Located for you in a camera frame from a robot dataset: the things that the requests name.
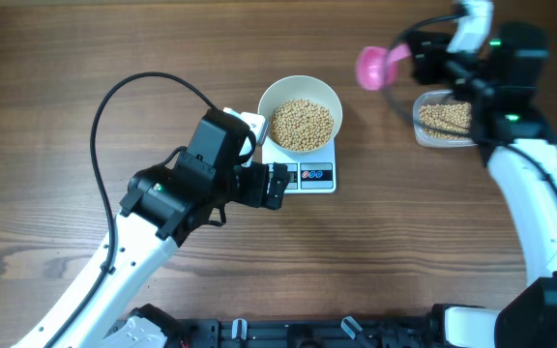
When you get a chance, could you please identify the pink measuring scoop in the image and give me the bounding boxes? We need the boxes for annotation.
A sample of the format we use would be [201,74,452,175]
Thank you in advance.
[356,43,412,91]

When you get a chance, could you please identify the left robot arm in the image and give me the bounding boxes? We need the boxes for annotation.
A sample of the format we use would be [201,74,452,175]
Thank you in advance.
[18,108,288,347]

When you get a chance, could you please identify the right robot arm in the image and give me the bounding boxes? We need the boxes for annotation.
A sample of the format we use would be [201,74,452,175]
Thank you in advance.
[403,22,557,347]

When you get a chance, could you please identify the white digital kitchen scale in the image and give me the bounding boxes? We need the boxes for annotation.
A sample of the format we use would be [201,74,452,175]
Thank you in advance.
[261,139,337,194]

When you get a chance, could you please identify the soybeans in bowl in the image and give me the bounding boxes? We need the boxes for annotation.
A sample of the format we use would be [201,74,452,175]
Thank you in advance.
[270,100,335,152]

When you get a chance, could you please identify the white bowl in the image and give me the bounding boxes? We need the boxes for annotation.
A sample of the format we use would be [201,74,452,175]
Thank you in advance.
[257,75,343,148]

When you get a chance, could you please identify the clear plastic container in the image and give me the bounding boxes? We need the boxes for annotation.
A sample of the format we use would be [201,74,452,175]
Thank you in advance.
[413,90,475,148]

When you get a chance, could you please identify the yellow soybeans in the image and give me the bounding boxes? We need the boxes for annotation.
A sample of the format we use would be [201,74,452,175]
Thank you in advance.
[419,102,471,140]

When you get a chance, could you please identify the right black cable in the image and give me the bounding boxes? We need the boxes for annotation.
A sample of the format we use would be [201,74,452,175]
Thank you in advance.
[382,13,557,281]

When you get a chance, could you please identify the black cable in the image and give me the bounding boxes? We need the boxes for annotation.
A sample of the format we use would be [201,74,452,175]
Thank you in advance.
[382,13,557,281]
[41,71,220,348]

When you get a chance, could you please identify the left black cable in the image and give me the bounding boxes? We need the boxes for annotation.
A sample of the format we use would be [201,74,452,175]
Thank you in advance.
[41,71,220,348]

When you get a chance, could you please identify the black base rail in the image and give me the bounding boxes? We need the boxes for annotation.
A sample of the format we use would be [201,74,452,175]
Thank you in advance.
[158,317,442,348]

